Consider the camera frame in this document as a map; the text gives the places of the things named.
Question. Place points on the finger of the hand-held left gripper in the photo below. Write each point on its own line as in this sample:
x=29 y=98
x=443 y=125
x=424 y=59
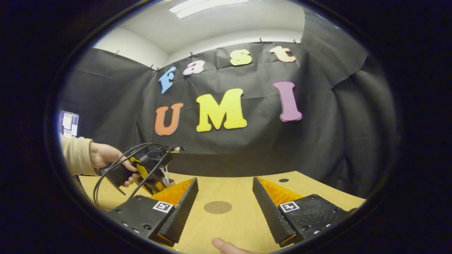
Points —
x=153 y=184

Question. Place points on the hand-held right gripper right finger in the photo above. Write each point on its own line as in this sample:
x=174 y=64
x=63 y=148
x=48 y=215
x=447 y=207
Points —
x=270 y=211

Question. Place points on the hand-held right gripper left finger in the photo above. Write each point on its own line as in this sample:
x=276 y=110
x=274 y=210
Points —
x=180 y=209

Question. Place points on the pale green toothbrush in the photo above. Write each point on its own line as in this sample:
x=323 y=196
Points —
x=166 y=173

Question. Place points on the brown round coaster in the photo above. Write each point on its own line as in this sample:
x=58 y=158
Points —
x=218 y=207

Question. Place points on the wooden desktop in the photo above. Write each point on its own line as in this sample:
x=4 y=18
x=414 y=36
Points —
x=233 y=225

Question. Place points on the black backdrop cloth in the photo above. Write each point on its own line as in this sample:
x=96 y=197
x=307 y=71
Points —
x=247 y=141

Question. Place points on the computer monitor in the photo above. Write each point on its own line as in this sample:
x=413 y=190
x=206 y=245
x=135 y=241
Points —
x=70 y=123

